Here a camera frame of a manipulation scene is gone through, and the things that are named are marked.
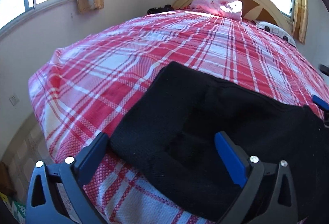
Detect black pants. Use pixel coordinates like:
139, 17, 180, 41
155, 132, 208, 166
110, 62, 328, 223

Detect green yellow box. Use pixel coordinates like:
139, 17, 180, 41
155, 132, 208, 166
1, 193, 26, 223

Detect yellow right head curtain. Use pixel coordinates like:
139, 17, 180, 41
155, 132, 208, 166
292, 0, 308, 44

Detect white patterned pillow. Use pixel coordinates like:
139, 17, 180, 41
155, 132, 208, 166
255, 21, 297, 47

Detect red plaid bed sheet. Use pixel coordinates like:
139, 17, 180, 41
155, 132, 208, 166
28, 9, 325, 224

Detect pink floral pillow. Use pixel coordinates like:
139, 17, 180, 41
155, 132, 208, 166
190, 0, 243, 21

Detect dark item beside pillow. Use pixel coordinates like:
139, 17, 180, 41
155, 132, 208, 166
147, 5, 175, 15

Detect white wall socket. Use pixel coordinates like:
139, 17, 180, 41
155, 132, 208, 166
9, 94, 20, 107

